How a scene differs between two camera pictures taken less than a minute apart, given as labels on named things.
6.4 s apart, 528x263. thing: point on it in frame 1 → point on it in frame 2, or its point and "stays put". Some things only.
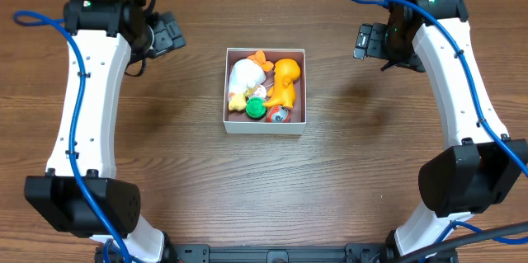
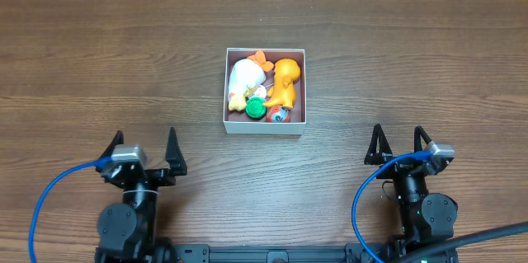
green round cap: (255, 107) stays put
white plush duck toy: (243, 75) stays put
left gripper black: (138, 43) → (149, 176)
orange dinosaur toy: (287, 72) stays put
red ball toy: (278, 114) stays put
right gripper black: (398, 49) → (403, 171)
